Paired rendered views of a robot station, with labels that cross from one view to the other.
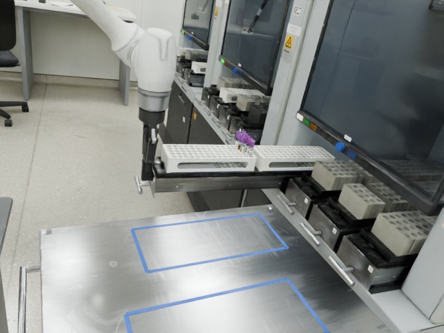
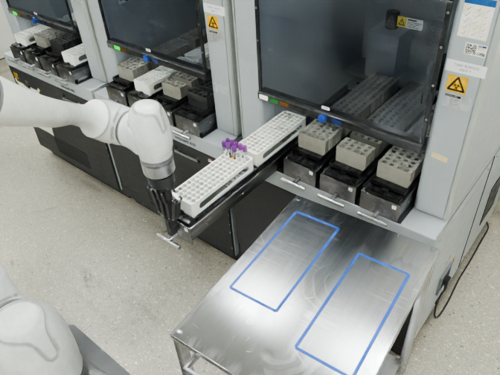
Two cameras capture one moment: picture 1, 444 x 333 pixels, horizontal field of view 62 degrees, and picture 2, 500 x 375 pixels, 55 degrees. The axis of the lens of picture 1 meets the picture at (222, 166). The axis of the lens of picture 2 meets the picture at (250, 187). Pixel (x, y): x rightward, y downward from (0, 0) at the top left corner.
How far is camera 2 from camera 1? 62 cm
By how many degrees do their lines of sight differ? 24
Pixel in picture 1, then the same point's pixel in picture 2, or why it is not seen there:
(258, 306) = (359, 286)
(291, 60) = (224, 41)
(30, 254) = not seen: hidden behind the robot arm
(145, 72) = (152, 149)
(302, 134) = (266, 108)
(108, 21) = (82, 117)
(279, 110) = (229, 91)
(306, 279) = (369, 245)
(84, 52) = not seen: outside the picture
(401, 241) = (405, 176)
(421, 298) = (432, 208)
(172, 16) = not seen: outside the picture
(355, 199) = (352, 155)
